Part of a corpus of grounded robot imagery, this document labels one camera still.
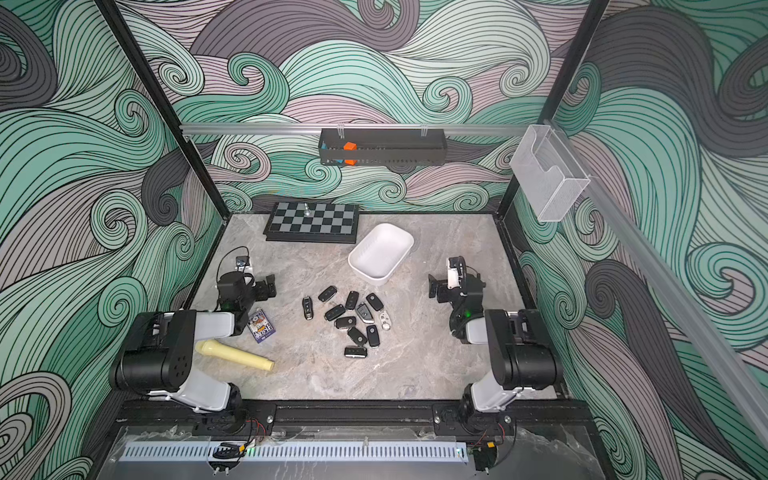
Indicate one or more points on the black flip key middle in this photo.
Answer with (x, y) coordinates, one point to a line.
(335, 312)

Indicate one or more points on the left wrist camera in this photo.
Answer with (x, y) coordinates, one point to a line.
(242, 262)

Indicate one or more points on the white perforated strip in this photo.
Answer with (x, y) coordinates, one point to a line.
(303, 451)

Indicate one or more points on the black vw key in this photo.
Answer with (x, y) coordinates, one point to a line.
(357, 337)
(375, 302)
(345, 322)

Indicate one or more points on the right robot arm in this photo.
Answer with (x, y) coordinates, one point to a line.
(520, 351)

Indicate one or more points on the black wall tray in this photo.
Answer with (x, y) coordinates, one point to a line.
(395, 148)

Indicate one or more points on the aluminium wall rail right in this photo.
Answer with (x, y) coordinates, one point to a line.
(731, 371)

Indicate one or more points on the black flip key with silver edge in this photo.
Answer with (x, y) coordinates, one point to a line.
(351, 301)

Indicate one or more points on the black key with chrome trim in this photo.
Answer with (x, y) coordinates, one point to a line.
(355, 352)

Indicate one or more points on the blue playing card box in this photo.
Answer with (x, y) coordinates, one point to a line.
(260, 326)

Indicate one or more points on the white remote key fob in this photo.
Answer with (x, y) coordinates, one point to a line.
(385, 320)

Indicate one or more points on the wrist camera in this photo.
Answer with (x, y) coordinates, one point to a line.
(456, 271)
(242, 262)

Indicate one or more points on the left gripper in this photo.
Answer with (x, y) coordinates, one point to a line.
(261, 288)

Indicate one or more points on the silver BMW key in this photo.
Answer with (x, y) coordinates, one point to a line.
(364, 313)

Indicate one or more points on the black chessboard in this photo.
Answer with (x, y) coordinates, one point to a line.
(329, 223)

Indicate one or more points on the orange block in tray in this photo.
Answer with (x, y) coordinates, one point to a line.
(350, 146)

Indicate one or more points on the black chrome Porsche key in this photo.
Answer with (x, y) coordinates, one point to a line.
(307, 307)

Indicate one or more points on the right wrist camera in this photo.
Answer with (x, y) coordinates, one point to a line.
(456, 271)

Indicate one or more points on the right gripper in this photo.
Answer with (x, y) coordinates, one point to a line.
(441, 288)

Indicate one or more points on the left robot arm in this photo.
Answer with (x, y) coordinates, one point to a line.
(156, 357)

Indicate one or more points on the clear acrylic wall holder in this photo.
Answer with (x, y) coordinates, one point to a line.
(548, 171)

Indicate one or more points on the yellow flashlight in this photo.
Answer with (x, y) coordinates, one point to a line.
(213, 348)

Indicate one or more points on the white storage box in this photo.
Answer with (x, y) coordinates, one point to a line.
(376, 257)

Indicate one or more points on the black flip key upper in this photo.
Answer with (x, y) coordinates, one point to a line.
(328, 293)

